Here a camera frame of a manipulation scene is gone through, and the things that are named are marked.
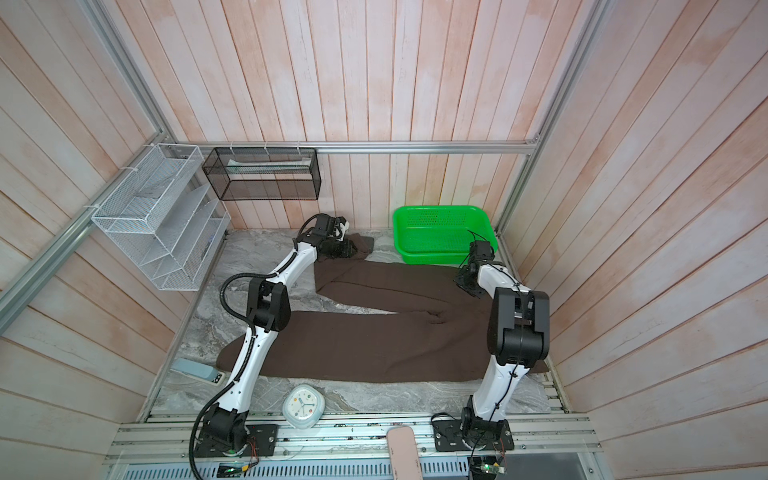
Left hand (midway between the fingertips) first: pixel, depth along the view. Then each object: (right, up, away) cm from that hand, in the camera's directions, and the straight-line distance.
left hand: (354, 251), depth 110 cm
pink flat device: (+15, -50, -40) cm, 66 cm away
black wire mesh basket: (-32, +28, -5) cm, 43 cm away
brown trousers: (+10, -23, -15) cm, 29 cm away
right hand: (+39, -10, -10) cm, 41 cm away
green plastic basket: (+34, +7, +8) cm, 36 cm away
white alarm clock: (-11, -41, -34) cm, 54 cm away
